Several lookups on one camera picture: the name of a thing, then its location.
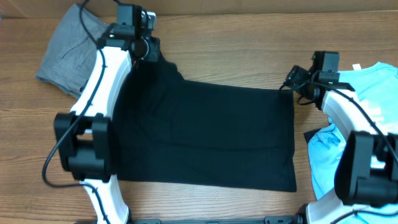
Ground black t-shirt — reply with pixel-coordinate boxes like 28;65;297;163
113;58;297;192

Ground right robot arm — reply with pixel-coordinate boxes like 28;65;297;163
264;51;397;223

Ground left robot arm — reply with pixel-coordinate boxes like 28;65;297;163
42;3;160;223

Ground dark garment under blue shirt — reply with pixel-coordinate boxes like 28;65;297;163
303;128;321;143

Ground light blue t-shirt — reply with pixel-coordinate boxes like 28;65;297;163
306;62;397;223

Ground folded grey shorts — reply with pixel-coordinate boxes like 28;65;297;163
36;4;108;98

